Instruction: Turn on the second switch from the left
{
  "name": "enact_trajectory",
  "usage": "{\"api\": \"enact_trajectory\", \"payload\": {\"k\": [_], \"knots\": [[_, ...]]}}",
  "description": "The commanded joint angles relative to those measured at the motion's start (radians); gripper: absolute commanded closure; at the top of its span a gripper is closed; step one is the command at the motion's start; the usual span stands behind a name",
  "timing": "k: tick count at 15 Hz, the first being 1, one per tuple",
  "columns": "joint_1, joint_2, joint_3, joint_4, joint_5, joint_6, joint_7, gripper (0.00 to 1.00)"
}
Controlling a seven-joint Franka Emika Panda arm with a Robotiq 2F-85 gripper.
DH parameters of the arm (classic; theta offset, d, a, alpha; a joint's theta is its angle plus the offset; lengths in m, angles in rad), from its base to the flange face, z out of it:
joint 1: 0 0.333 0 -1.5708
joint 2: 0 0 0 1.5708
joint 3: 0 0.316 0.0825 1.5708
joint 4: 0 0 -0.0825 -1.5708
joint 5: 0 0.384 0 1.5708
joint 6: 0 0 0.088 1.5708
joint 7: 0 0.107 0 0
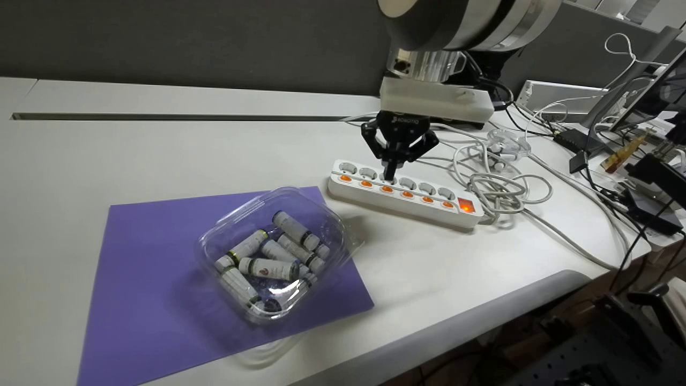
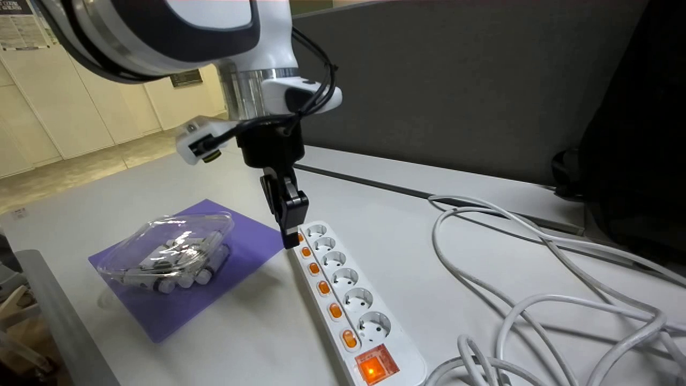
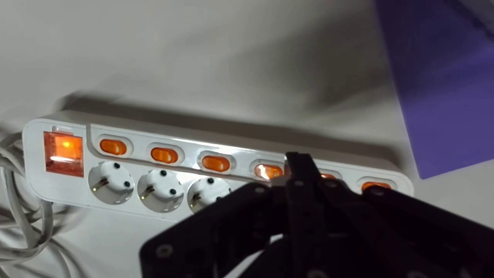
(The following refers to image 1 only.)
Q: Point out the yellow brown tool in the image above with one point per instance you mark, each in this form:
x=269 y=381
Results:
x=625 y=153

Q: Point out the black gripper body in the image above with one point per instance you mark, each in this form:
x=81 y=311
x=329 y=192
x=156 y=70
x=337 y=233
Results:
x=399 y=129

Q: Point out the black stand under table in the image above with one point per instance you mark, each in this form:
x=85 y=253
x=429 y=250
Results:
x=644 y=322

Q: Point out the short white cylindrical battery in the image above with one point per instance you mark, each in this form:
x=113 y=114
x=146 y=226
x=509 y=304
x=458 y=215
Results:
x=223 y=261

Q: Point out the silver rectangular box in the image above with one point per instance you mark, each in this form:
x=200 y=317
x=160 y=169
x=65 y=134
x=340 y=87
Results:
x=560 y=96

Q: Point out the silver metal stand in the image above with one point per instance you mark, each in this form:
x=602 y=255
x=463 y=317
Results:
x=629 y=87

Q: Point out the white six-switch power strip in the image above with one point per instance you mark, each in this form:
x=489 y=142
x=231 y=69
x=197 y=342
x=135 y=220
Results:
x=429 y=207

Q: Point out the flat black device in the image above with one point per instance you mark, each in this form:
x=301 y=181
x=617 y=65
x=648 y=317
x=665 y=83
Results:
x=646 y=210

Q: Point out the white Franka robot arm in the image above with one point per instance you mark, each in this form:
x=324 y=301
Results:
x=463 y=22

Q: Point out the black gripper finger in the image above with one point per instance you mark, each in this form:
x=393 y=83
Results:
x=376 y=140
x=418 y=148

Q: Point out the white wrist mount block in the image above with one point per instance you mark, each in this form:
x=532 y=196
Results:
x=435 y=98

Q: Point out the purple rectangular mat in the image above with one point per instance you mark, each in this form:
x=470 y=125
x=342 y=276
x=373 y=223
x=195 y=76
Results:
x=153 y=285

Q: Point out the clear plastic clamshell container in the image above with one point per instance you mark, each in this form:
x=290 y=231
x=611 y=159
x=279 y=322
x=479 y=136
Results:
x=324 y=231

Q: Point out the black power adapter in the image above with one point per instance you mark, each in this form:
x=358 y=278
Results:
x=575 y=140

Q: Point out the black boxy device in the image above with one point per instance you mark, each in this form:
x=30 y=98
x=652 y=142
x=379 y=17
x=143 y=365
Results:
x=660 y=174

